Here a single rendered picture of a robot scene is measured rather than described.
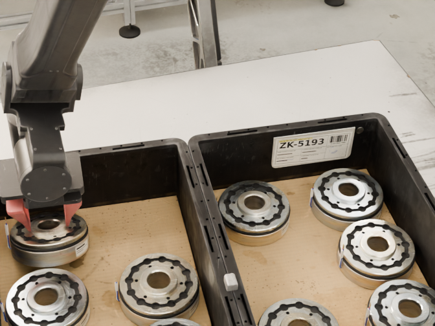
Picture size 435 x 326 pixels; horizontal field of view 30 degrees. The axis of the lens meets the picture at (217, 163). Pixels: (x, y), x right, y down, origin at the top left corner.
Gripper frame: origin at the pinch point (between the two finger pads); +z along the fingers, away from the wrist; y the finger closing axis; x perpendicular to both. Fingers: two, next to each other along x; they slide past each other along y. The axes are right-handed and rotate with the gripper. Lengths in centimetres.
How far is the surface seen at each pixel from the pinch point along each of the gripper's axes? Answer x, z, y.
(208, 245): -12.1, -5.4, 19.2
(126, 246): -1.9, 5.3, 10.2
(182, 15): 182, 97, 55
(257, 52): 153, 95, 77
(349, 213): -4.6, 1.5, 41.5
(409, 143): 24, 19, 66
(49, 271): -6.9, 2.1, -0.5
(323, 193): 0.2, 1.9, 39.2
